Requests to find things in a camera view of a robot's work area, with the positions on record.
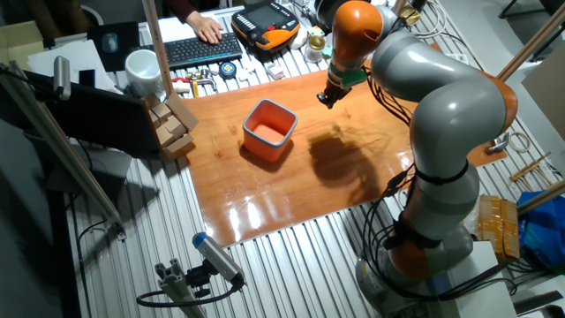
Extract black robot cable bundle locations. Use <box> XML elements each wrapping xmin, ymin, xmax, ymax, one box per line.
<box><xmin>359</xmin><ymin>65</ymin><xmax>517</xmax><ymax>301</ymax></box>

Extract aluminium extrusion mount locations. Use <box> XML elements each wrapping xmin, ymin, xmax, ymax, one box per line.
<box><xmin>154</xmin><ymin>258</ymin><xmax>208</xmax><ymax>318</ymax></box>

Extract aluminium frame bar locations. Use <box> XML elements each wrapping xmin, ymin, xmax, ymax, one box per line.
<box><xmin>0</xmin><ymin>61</ymin><xmax>127</xmax><ymax>242</ymax></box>

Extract black mouse pad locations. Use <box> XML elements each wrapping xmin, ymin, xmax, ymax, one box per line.
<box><xmin>87</xmin><ymin>20</ymin><xmax>141</xmax><ymax>73</ymax></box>

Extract glossy wooden board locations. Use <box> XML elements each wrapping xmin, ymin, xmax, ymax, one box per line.
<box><xmin>183</xmin><ymin>42</ymin><xmax>508</xmax><ymax>248</ymax></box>

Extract black camera cable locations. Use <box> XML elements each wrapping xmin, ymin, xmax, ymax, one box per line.
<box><xmin>135</xmin><ymin>282</ymin><xmax>242</xmax><ymax>308</ymax></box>

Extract metal clamp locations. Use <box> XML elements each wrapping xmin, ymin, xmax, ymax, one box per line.
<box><xmin>484</xmin><ymin>132</ymin><xmax>511</xmax><ymax>155</ymax></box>

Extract tape ring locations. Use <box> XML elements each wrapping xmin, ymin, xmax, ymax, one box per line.
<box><xmin>508</xmin><ymin>131</ymin><xmax>532</xmax><ymax>154</ymax></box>

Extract black ball-head mount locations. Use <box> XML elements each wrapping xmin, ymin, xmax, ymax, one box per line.
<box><xmin>185</xmin><ymin>260</ymin><xmax>217</xmax><ymax>298</ymax></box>

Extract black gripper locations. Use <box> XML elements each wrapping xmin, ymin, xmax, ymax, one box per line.
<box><xmin>316</xmin><ymin>82</ymin><xmax>352</xmax><ymax>110</ymax></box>

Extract gold foil object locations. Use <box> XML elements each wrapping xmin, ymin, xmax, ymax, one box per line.
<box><xmin>399</xmin><ymin>4</ymin><xmax>421</xmax><ymax>27</ymax></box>

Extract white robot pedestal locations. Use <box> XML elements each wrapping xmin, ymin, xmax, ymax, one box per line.
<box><xmin>445</xmin><ymin>240</ymin><xmax>517</xmax><ymax>318</ymax></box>

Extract cardboard flap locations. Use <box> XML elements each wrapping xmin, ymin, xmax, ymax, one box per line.
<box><xmin>165</xmin><ymin>91</ymin><xmax>200</xmax><ymax>133</ymax></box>

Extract small cardboard box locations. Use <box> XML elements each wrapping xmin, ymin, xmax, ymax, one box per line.
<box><xmin>154</xmin><ymin>125</ymin><xmax>177</xmax><ymax>148</ymax></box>
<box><xmin>162</xmin><ymin>133</ymin><xmax>196</xmax><ymax>161</ymax></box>
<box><xmin>162</xmin><ymin>115</ymin><xmax>188</xmax><ymax>139</ymax></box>
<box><xmin>150</xmin><ymin>102</ymin><xmax>173</xmax><ymax>123</ymax></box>

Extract orange and black teach pendant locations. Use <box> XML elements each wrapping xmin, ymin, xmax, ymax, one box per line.
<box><xmin>230</xmin><ymin>0</ymin><xmax>302</xmax><ymax>53</ymax></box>

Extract brown cardboard sheet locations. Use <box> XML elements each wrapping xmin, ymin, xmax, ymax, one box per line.
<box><xmin>522</xmin><ymin>52</ymin><xmax>565</xmax><ymax>142</ymax></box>

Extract forearm in dark red sleeve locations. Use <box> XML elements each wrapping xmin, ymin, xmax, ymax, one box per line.
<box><xmin>165</xmin><ymin>0</ymin><xmax>198</xmax><ymax>22</ymax></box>

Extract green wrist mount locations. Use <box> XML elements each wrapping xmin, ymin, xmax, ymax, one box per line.
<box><xmin>320</xmin><ymin>45</ymin><xmax>368</xmax><ymax>88</ymax></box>

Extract white pipe fitting red handle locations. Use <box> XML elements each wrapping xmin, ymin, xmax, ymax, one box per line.
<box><xmin>170</xmin><ymin>77</ymin><xmax>192</xmax><ymax>95</ymax></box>

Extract black computer keyboard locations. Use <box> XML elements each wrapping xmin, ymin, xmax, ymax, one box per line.
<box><xmin>139</xmin><ymin>31</ymin><xmax>245</xmax><ymax>71</ymax></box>

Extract silver depth camera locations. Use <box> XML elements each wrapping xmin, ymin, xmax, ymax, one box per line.
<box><xmin>52</xmin><ymin>55</ymin><xmax>72</xmax><ymax>102</ymax></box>

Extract orange trash can grey rim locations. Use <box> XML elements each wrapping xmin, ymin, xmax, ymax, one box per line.
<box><xmin>242</xmin><ymin>98</ymin><xmax>299</xmax><ymax>163</ymax></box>

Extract black monitor panel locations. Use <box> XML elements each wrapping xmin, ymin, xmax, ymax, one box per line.
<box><xmin>24</xmin><ymin>70</ymin><xmax>162</xmax><ymax>159</ymax></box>

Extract large cardboard box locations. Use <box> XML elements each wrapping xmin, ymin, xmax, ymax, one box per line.
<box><xmin>0</xmin><ymin>20</ymin><xmax>45</xmax><ymax>72</ymax></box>

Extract person's hand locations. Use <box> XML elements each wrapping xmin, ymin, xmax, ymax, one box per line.
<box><xmin>185</xmin><ymin>11</ymin><xmax>225</xmax><ymax>45</ymax></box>

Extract wooden stick frame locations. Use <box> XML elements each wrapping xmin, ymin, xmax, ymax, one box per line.
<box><xmin>509</xmin><ymin>151</ymin><xmax>555</xmax><ymax>191</ymax></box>

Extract cardboard box yellow tape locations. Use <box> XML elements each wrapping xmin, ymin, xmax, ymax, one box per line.
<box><xmin>474</xmin><ymin>195</ymin><xmax>521</xmax><ymax>261</ymax></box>

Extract blue bag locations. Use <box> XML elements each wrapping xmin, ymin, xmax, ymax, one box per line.
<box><xmin>516</xmin><ymin>189</ymin><xmax>565</xmax><ymax>271</ymax></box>

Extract brass metal valve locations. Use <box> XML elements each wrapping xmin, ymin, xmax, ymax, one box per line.
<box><xmin>185</xmin><ymin>69</ymin><xmax>218</xmax><ymax>92</ymax></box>

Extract glass jar gold lid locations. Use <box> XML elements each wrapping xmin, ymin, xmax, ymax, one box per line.
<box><xmin>303</xmin><ymin>34</ymin><xmax>328</xmax><ymax>64</ymax></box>

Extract silver camera with blue cap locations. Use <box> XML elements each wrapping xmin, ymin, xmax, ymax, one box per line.
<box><xmin>192</xmin><ymin>231</ymin><xmax>246</xmax><ymax>288</ymax></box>

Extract white mug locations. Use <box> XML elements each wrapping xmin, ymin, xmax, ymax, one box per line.
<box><xmin>124</xmin><ymin>49</ymin><xmax>165</xmax><ymax>98</ymax></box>

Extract white cables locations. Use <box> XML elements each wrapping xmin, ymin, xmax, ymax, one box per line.
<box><xmin>412</xmin><ymin>0</ymin><xmax>447</xmax><ymax>39</ymax></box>

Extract white paper sheets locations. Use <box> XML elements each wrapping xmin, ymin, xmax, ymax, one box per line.
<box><xmin>26</xmin><ymin>39</ymin><xmax>118</xmax><ymax>94</ymax></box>

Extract black office chair base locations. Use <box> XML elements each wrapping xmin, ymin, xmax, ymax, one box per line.
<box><xmin>498</xmin><ymin>0</ymin><xmax>565</xmax><ymax>63</ymax></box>

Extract grey computer mouse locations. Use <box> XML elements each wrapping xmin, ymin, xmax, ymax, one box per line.
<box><xmin>101</xmin><ymin>32</ymin><xmax>120</xmax><ymax>55</ymax></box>

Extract black filament spool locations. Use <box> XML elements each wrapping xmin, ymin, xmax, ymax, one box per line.
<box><xmin>313</xmin><ymin>0</ymin><xmax>341</xmax><ymax>30</ymax></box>

